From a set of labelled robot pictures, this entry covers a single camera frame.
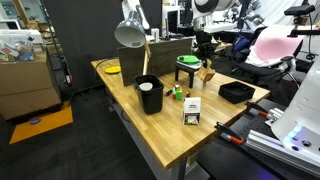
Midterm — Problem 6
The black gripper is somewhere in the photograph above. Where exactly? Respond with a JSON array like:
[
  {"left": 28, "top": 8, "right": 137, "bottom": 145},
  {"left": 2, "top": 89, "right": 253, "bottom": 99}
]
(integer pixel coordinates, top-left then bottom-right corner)
[{"left": 194, "top": 32, "right": 217, "bottom": 68}]

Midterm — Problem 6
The black shallow tray bin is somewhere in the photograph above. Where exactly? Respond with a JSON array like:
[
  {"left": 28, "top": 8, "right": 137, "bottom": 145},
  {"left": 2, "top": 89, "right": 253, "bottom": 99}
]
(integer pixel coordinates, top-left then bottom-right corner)
[{"left": 218, "top": 80, "right": 256, "bottom": 105}]

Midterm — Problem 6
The white cardboard box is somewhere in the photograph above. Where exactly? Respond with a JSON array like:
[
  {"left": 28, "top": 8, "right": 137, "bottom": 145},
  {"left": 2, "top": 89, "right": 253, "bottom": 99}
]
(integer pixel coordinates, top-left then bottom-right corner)
[{"left": 182, "top": 96, "right": 202, "bottom": 126}]

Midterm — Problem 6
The black trash bin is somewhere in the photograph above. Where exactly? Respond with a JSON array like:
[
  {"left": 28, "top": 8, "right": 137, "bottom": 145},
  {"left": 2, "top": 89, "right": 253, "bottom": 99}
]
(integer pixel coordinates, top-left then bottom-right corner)
[{"left": 133, "top": 74, "right": 165, "bottom": 116}]

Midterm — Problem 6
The large cardboard box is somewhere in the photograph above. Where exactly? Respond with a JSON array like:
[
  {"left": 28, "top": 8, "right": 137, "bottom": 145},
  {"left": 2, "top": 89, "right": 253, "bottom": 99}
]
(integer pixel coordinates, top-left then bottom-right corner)
[{"left": 0, "top": 49, "right": 64, "bottom": 121}]

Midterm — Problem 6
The clear plastic storage bin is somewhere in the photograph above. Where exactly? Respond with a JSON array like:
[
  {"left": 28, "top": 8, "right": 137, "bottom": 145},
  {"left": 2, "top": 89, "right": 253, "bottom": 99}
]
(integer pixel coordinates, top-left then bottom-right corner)
[{"left": 0, "top": 29, "right": 38, "bottom": 63}]

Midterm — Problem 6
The white kitchen scale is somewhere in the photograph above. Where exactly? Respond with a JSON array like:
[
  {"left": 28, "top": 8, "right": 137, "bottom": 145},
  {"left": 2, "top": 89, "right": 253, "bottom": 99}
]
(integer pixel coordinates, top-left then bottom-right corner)
[{"left": 176, "top": 59, "right": 204, "bottom": 70}]

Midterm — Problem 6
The green round plate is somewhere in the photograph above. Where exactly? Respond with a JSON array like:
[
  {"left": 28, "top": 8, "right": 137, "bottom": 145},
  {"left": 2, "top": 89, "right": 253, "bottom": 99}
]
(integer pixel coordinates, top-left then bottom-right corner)
[{"left": 176, "top": 54, "right": 203, "bottom": 65}]

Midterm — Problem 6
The small dark wooden stool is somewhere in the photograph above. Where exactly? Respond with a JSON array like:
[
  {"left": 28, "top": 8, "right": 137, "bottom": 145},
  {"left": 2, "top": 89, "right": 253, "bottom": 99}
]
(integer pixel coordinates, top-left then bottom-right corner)
[{"left": 174, "top": 63, "right": 203, "bottom": 89}]

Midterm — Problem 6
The dark wooden backdrop board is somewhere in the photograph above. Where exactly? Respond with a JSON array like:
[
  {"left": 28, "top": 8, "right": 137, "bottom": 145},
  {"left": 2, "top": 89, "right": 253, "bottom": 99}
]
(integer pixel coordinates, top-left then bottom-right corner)
[{"left": 117, "top": 37, "right": 194, "bottom": 87}]

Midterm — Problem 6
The black office chair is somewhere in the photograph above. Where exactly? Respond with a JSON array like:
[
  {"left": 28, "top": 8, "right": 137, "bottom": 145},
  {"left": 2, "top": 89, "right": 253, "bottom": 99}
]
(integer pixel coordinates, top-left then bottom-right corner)
[{"left": 229, "top": 24, "right": 306, "bottom": 88}]

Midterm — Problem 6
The white paper cup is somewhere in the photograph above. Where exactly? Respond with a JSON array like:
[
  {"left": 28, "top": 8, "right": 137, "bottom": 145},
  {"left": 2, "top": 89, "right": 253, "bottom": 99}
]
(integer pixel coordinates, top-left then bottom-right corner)
[{"left": 138, "top": 82, "right": 154, "bottom": 91}]

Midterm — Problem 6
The pink white cloth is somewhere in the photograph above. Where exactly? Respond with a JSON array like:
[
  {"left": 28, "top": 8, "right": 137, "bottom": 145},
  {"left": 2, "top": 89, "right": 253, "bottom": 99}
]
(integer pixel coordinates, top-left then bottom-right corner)
[{"left": 245, "top": 24, "right": 305, "bottom": 69}]

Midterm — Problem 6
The orange black bar clamp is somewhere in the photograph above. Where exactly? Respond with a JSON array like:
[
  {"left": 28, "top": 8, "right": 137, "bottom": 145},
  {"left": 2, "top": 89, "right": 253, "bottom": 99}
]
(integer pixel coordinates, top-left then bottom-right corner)
[
  {"left": 214, "top": 121, "right": 245, "bottom": 145},
  {"left": 245, "top": 100, "right": 273, "bottom": 118}
]

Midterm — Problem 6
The short aluminium extrusion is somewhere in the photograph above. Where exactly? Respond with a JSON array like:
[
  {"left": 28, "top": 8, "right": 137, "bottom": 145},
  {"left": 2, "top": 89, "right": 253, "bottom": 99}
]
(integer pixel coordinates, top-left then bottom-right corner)
[{"left": 265, "top": 107, "right": 285, "bottom": 127}]

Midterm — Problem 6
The yellow round disc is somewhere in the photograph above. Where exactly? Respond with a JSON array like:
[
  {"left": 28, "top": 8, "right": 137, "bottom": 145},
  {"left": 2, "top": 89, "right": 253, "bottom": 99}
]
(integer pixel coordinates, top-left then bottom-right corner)
[{"left": 104, "top": 65, "right": 122, "bottom": 75}]

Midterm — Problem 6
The black perforated work table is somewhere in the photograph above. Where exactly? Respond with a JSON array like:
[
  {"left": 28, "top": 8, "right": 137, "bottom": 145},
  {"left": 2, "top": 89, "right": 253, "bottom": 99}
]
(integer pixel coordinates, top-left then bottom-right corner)
[{"left": 196, "top": 98, "right": 320, "bottom": 180}]

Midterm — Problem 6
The long aluminium extrusion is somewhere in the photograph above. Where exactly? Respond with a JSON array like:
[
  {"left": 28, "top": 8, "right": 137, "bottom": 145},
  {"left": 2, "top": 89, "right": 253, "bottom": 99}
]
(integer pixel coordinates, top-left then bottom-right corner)
[{"left": 245, "top": 129, "right": 320, "bottom": 178}]

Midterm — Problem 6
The white machine base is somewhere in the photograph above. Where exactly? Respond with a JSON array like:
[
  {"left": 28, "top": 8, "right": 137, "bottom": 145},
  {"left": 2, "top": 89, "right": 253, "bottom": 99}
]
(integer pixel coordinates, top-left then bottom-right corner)
[{"left": 270, "top": 58, "right": 320, "bottom": 168}]

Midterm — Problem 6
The black keyboard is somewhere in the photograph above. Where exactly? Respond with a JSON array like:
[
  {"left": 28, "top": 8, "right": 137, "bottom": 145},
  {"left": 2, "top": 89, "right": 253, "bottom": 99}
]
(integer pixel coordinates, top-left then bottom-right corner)
[{"left": 49, "top": 53, "right": 64, "bottom": 72}]

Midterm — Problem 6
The orange floor mat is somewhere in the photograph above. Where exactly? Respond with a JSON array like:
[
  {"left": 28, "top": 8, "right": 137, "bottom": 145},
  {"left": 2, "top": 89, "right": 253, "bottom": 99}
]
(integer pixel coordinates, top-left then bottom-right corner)
[{"left": 8, "top": 105, "right": 74, "bottom": 145}]

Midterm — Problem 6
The blue round floor object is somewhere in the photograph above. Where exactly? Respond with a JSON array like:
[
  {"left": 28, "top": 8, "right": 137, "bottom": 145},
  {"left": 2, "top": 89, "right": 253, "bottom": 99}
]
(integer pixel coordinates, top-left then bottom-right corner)
[{"left": 29, "top": 117, "right": 42, "bottom": 126}]

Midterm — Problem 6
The grey braided cable black plug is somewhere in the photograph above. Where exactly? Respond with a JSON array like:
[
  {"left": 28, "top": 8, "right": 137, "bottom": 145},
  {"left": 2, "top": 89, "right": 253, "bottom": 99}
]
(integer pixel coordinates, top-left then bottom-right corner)
[{"left": 165, "top": 76, "right": 188, "bottom": 97}]

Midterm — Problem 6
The black camera on stand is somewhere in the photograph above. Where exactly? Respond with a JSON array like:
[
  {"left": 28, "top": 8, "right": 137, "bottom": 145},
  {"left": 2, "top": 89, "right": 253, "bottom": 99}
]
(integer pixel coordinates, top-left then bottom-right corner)
[{"left": 284, "top": 4, "right": 320, "bottom": 38}]

